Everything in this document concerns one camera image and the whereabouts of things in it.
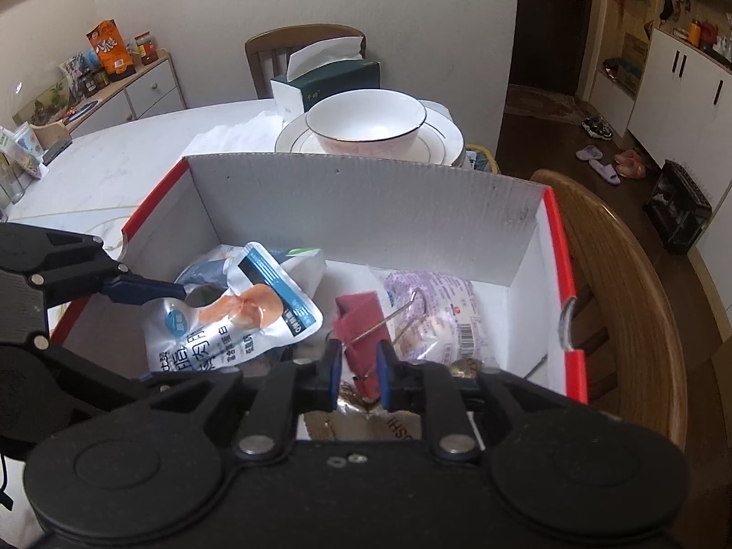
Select slatted wooden chair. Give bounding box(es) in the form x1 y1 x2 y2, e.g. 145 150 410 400
244 23 367 100

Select yellow basket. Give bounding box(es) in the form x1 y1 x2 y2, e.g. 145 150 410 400
465 143 502 174

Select blue white food pouch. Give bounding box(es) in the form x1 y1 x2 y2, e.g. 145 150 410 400
142 242 324 374

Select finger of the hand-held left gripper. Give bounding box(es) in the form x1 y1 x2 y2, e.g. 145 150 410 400
34 229 188 307
33 333 167 415

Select pink slippers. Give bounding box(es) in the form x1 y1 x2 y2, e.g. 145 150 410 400
614 149 647 179

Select orange snack bag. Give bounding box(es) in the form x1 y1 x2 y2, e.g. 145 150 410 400
86 19 128 82

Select red cardboard box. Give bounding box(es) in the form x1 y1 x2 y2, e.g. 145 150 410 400
48 152 591 442

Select black sneakers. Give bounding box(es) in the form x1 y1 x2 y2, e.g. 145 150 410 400
581 115 614 140

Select white sideboard cabinet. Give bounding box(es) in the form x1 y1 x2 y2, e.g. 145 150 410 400
28 48 187 139

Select white bowl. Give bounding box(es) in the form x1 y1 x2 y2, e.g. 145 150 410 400
304 90 427 159

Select pink bread packet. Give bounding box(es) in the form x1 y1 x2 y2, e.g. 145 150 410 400
368 268 500 368

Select dark door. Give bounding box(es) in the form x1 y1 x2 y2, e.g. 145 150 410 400
508 0 603 99

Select green white tissue box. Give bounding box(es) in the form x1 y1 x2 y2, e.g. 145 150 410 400
270 35 382 121

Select red-lidded jar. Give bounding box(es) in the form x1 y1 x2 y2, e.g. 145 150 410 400
135 31 159 65

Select white paper napkin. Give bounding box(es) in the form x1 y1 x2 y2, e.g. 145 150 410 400
188 108 288 156

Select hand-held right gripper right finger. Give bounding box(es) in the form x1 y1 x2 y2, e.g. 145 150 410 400
374 342 591 462

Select round-backed wooden chair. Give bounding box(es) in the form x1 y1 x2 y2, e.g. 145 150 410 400
528 169 688 448

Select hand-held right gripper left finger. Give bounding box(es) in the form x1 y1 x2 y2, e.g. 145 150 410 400
123 341 345 462

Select white cabinet with black handles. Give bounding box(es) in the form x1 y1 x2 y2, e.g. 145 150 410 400
625 28 732 168

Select red binder clip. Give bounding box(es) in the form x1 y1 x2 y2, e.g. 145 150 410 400
325 289 425 403

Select gold foil wrapper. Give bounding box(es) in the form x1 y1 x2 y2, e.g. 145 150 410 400
303 357 488 443

